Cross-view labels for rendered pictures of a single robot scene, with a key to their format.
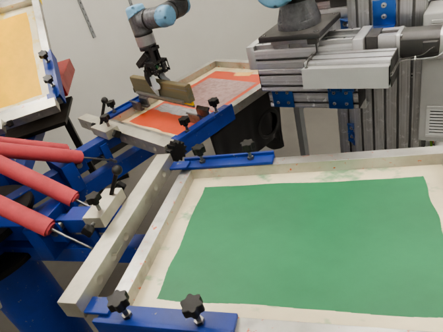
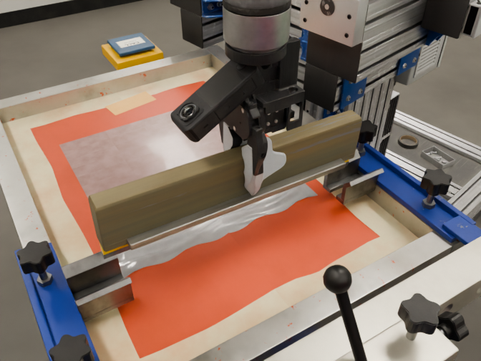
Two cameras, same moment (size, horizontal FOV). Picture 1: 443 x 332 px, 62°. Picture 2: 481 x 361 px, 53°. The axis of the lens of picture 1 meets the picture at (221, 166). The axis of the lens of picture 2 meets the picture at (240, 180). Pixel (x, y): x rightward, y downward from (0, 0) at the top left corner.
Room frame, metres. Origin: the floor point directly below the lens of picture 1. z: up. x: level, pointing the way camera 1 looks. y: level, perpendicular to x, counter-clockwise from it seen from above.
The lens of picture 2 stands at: (1.52, 0.68, 1.52)
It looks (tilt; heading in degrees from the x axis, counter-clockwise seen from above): 40 degrees down; 276
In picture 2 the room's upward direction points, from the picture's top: straight up
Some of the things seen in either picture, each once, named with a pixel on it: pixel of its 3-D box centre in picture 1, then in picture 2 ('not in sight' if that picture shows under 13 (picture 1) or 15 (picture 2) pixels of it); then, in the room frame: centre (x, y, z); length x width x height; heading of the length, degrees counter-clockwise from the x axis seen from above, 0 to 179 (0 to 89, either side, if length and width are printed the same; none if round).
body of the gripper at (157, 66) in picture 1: (153, 60); (260, 86); (1.55, 0.14, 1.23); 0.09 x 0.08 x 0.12; 37
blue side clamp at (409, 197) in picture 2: (204, 127); (388, 189); (1.33, 0.02, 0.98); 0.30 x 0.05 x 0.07; 127
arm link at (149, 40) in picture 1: (146, 40); (255, 23); (1.56, 0.15, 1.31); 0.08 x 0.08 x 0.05
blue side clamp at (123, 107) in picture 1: (130, 109); (66, 337); (1.77, 0.36, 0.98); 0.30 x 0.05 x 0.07; 127
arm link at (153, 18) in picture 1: (161, 16); not in sight; (1.51, 0.06, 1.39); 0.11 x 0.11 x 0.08; 54
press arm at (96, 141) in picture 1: (97, 145); not in sight; (1.36, 0.45, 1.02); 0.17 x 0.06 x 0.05; 127
